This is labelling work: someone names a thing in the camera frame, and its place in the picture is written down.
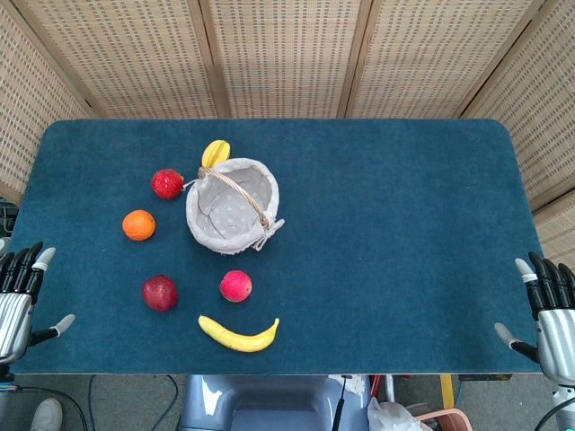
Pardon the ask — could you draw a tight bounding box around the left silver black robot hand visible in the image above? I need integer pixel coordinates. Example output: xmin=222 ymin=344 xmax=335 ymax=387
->
xmin=0 ymin=241 xmax=76 ymax=365

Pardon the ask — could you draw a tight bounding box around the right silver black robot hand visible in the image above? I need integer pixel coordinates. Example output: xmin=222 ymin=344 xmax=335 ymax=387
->
xmin=494 ymin=251 xmax=575 ymax=388

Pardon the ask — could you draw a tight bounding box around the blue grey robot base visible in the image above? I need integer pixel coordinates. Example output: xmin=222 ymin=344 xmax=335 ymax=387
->
xmin=178 ymin=374 xmax=375 ymax=431

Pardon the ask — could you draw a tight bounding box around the fabric lined wicker basket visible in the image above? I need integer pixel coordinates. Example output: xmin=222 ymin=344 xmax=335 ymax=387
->
xmin=183 ymin=156 xmax=286 ymax=257

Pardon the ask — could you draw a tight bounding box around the white shoe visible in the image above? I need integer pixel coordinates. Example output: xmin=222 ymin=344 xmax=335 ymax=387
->
xmin=29 ymin=397 xmax=64 ymax=431

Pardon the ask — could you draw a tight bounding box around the pink plastic basin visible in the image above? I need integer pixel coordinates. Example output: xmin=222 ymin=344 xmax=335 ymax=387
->
xmin=414 ymin=407 xmax=472 ymax=431

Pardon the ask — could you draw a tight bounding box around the orange fruit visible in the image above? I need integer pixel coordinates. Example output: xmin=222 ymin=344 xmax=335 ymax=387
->
xmin=121 ymin=209 xmax=157 ymax=242

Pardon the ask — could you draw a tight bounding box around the white plastic bag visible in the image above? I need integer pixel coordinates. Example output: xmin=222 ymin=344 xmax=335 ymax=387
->
xmin=367 ymin=396 xmax=434 ymax=431

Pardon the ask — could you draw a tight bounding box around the red strawberry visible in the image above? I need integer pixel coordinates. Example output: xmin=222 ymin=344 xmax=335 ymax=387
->
xmin=150 ymin=168 xmax=185 ymax=200

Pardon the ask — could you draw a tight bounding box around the blue table mat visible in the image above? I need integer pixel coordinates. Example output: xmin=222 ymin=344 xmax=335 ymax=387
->
xmin=9 ymin=118 xmax=543 ymax=375

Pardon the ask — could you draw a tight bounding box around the red pink apple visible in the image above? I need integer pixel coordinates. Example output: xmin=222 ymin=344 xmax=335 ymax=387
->
xmin=218 ymin=269 xmax=253 ymax=303

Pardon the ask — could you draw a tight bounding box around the yellow banana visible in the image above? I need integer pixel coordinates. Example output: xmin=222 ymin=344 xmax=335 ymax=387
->
xmin=198 ymin=314 xmax=280 ymax=354

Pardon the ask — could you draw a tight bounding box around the yellow starfruit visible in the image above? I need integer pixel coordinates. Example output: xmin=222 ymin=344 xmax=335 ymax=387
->
xmin=200 ymin=139 xmax=232 ymax=168

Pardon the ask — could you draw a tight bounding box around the woven bamboo folding screen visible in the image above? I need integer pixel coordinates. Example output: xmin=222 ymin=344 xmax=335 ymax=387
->
xmin=0 ymin=0 xmax=575 ymax=266

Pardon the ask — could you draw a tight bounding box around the black cable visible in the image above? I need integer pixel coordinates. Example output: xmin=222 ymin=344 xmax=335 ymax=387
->
xmin=13 ymin=385 xmax=91 ymax=431

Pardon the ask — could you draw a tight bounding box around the yellow post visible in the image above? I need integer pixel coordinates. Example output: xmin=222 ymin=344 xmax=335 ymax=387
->
xmin=438 ymin=374 xmax=456 ymax=409

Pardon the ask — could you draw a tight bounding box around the blue cable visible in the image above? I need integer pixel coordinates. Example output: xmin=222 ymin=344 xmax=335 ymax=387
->
xmin=87 ymin=374 xmax=181 ymax=431

